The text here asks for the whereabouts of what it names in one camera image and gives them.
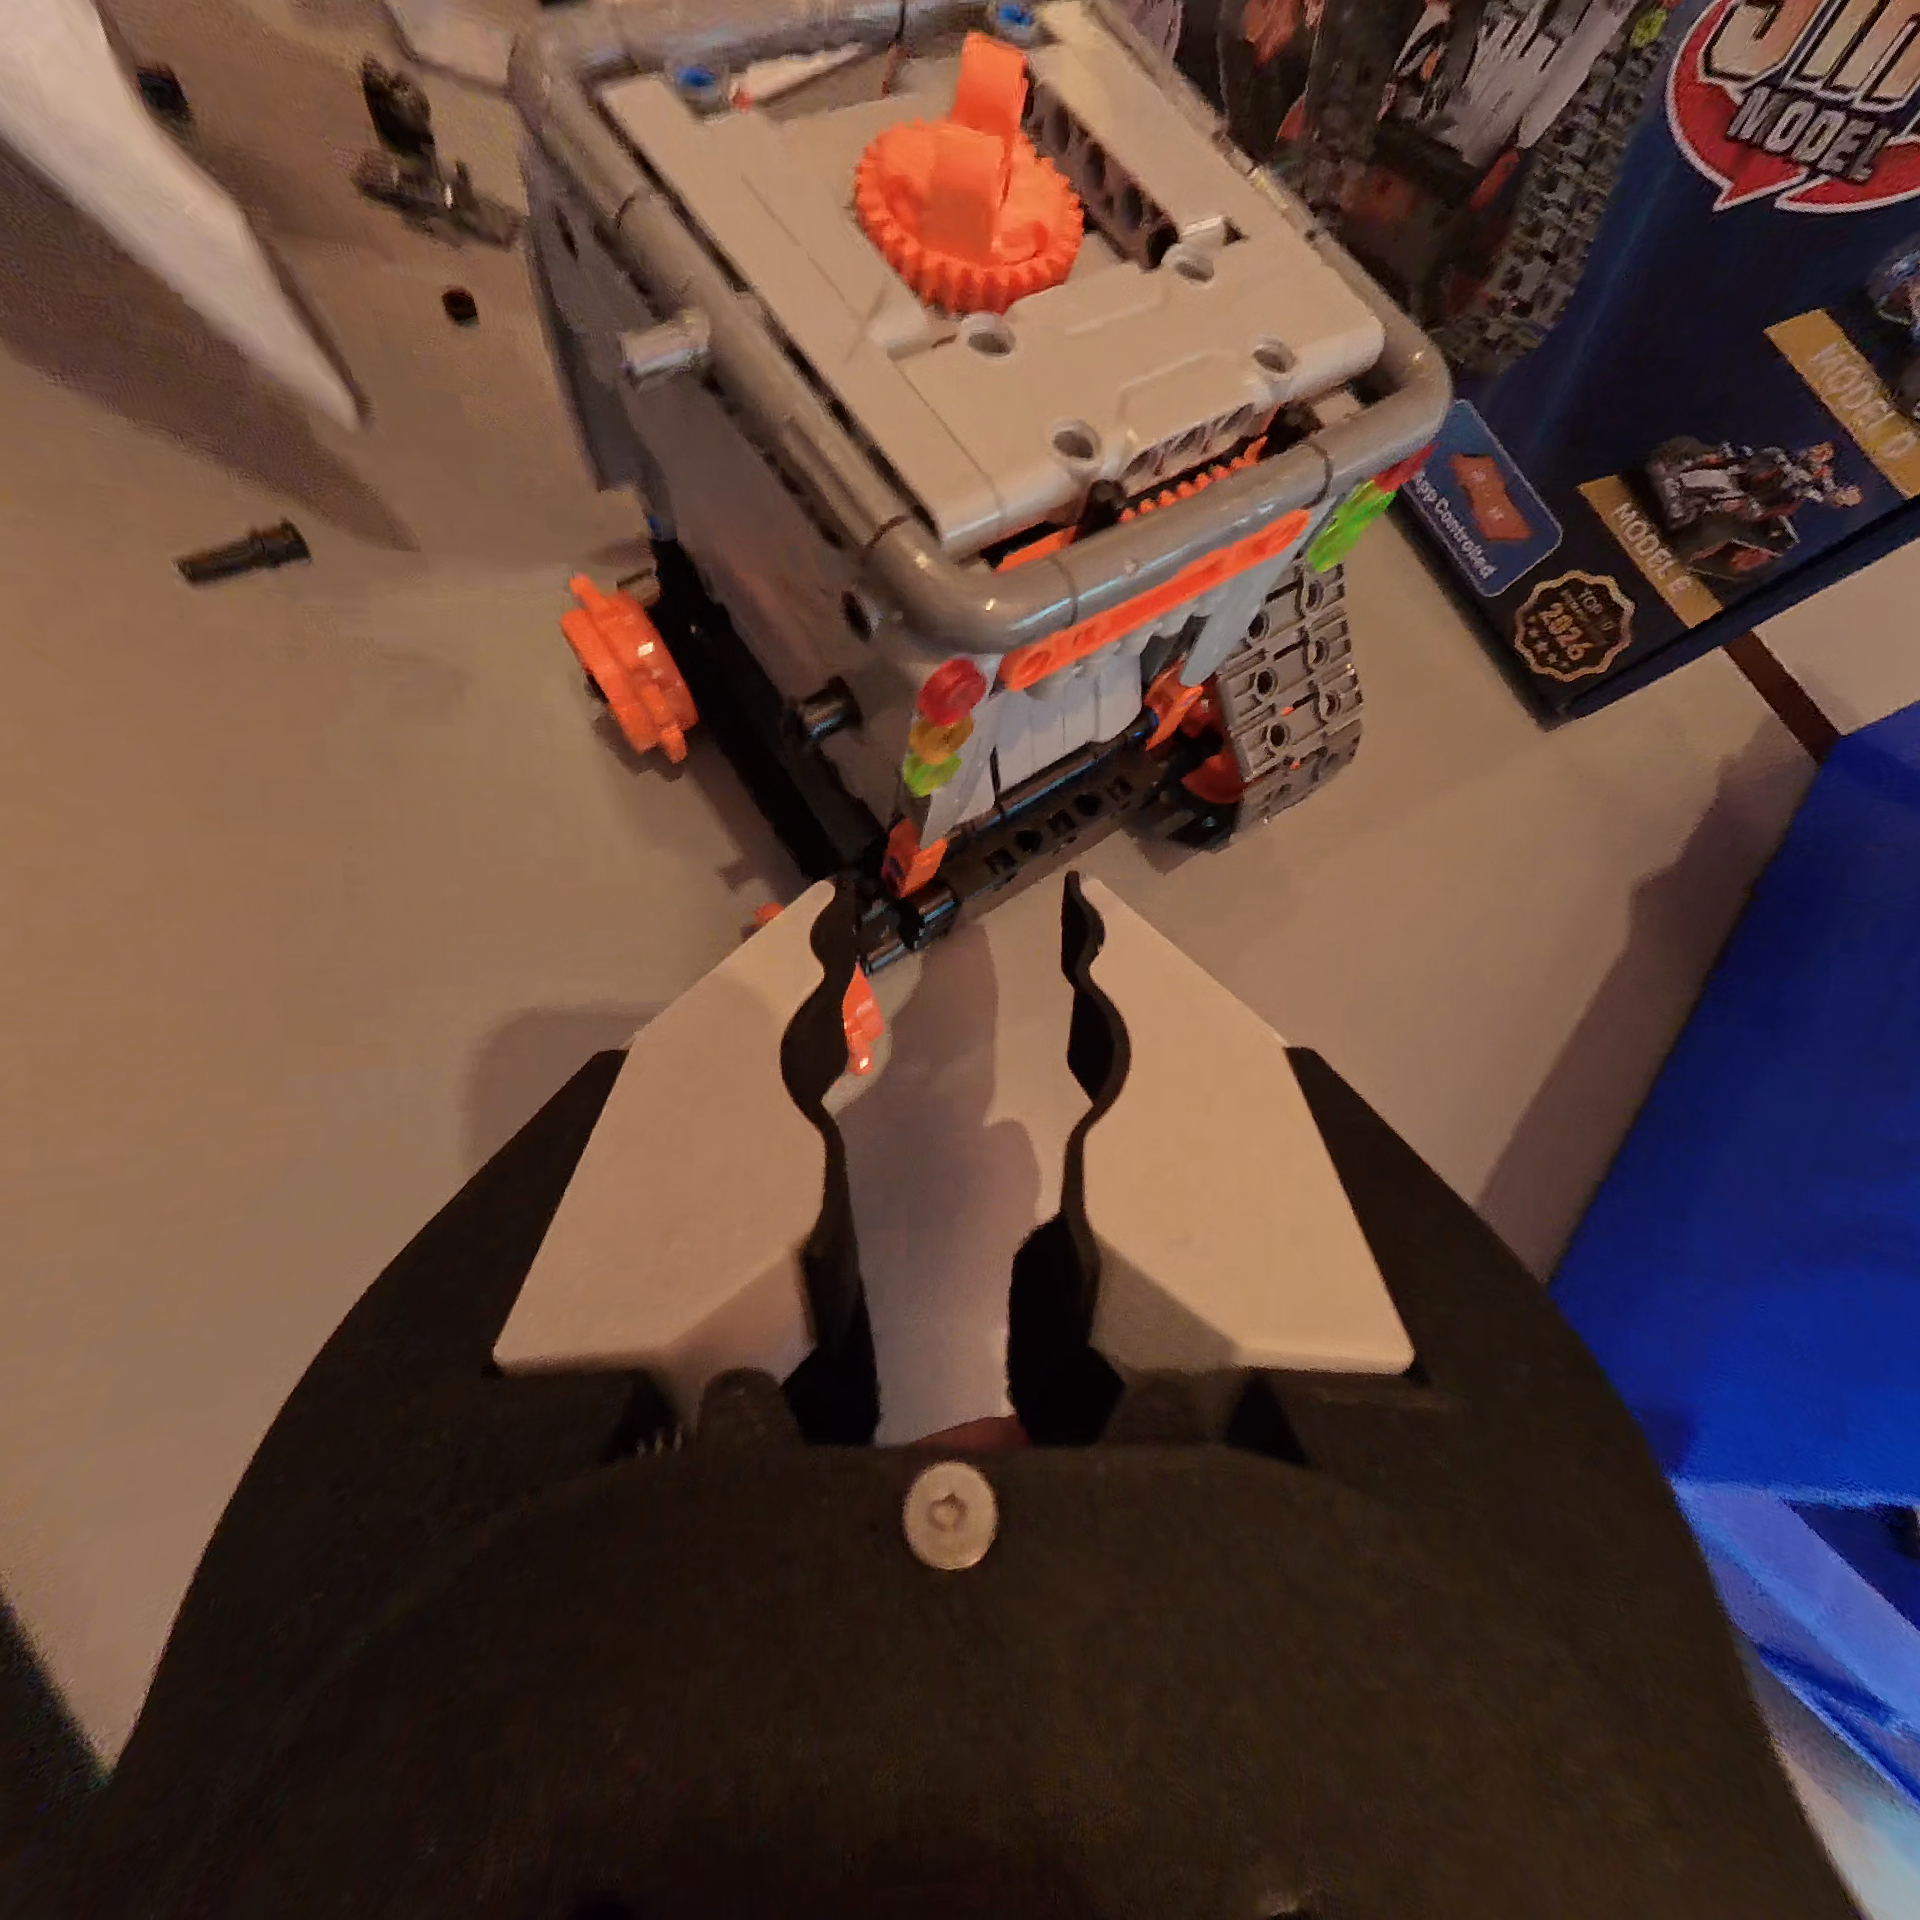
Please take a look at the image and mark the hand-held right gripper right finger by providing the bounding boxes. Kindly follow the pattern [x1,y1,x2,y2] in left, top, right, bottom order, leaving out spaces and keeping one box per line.
[1013,873,1417,1446]

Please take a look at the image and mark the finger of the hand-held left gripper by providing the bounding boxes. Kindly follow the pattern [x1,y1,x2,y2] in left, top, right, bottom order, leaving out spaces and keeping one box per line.
[0,0,368,430]

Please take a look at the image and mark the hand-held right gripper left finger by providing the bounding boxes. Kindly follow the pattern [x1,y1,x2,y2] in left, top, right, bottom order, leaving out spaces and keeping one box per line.
[491,878,880,1446]

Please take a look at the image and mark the grey toy track chain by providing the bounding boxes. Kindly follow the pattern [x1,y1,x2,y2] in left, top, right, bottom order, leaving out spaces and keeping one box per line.
[1211,563,1366,834]

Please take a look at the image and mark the grey orange toy block vehicle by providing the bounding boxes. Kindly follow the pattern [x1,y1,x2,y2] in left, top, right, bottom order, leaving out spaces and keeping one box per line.
[509,0,1454,1081]

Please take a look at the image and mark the single grey track link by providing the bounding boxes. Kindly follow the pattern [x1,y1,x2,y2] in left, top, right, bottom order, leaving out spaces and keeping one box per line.
[357,152,519,244]

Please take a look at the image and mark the black grey cross connector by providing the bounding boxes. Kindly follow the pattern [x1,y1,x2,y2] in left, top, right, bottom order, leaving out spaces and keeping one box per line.
[358,57,440,154]

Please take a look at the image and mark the blue plastic bin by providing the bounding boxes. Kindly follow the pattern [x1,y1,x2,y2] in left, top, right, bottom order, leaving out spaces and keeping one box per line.
[1551,705,1920,1801]

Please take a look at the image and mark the blue printed toy box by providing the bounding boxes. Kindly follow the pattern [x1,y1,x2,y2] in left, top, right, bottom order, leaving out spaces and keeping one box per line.
[1170,0,1920,722]

